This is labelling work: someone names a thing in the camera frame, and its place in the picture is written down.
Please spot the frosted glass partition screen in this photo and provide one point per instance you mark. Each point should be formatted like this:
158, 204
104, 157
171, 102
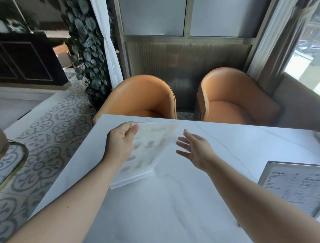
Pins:
185, 50

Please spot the clear acrylic menu stand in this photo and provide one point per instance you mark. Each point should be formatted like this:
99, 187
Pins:
147, 155

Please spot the person's left forearm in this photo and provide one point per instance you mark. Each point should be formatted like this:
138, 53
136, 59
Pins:
67, 202

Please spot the person's left hand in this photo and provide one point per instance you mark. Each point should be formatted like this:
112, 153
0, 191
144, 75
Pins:
118, 146

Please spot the person's right hand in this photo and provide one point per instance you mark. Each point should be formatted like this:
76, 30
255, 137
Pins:
200, 152

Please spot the green leafy plant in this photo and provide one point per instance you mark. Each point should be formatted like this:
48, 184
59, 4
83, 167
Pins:
87, 50

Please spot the white tied curtain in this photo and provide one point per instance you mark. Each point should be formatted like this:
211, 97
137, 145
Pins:
107, 42

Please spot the orange leather armchair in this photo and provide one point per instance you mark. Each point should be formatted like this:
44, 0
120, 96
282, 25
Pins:
232, 97
137, 97

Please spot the metal framed menu board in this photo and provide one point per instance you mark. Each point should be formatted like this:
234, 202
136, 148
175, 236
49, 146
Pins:
293, 186

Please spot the grey upholstered sofa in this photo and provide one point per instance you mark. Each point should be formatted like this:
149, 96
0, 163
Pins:
300, 105

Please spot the dark wooden cabinet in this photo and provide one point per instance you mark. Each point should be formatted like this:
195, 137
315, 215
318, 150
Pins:
27, 60

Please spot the person's right forearm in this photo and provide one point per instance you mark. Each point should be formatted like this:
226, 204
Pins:
260, 202

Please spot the person's right middle finger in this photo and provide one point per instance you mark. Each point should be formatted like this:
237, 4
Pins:
184, 139

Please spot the grey beige curtain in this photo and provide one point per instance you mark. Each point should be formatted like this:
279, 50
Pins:
280, 42

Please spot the person's right thumb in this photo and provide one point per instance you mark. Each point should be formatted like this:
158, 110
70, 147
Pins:
183, 154

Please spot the person's left thumb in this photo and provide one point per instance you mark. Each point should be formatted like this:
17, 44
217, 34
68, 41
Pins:
132, 131

